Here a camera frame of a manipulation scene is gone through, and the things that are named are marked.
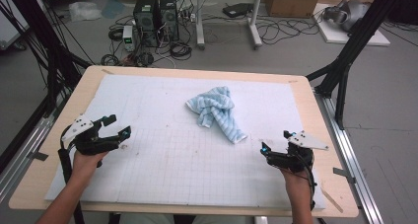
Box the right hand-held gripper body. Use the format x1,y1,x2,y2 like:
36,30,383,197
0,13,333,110
265,130,330,175

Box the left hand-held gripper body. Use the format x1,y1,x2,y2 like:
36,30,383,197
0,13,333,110
59,113,122,157

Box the blue striped towel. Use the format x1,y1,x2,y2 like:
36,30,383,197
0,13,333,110
185,85,248,145

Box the person's left hand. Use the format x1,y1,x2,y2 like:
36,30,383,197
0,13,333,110
71,150,109,185

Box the person's right hand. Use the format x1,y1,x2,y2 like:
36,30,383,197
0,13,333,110
280,168,314,199

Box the black tape piece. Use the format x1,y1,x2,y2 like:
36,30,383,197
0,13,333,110
27,150,49,162

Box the grey tape piece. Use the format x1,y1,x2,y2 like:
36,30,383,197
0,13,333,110
332,166,357,185

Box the thin wooden stick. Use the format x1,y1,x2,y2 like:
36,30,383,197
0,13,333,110
319,187,345,214

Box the white power supply unit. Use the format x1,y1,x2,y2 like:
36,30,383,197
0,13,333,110
121,25,136,52

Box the black computer tower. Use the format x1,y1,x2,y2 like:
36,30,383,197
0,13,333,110
132,0,161,48
159,0,180,42

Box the clear plastic bag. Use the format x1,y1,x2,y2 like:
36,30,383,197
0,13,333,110
68,0,104,23

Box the blue floor sheet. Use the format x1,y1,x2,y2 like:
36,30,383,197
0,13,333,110
101,0,127,20

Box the white desk leg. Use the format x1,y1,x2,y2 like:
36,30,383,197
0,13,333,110
194,0,207,51
247,0,264,50

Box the white floor board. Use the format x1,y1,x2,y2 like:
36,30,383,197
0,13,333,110
312,2,392,47

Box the large cardboard box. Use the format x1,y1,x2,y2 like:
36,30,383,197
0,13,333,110
264,0,324,19

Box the grey headset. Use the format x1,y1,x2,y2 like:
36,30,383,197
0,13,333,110
322,0,371,33

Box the black flat device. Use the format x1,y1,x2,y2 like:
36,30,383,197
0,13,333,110
222,2,254,19

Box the thick black sleeved cable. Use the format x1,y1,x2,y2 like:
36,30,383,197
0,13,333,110
57,124,86,224

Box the thin black cable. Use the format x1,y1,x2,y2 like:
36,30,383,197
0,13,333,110
297,153,318,212

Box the aluminium rail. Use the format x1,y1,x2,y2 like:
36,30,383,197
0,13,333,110
313,89,385,224
0,95,64,202

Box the black metal frame stand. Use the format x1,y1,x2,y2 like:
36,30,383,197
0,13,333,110
0,0,94,173
305,0,407,131

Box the coiled black cable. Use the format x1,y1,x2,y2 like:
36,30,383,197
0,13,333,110
169,40,193,61

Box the loose black floor cables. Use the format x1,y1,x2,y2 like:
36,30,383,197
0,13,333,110
255,14,320,46

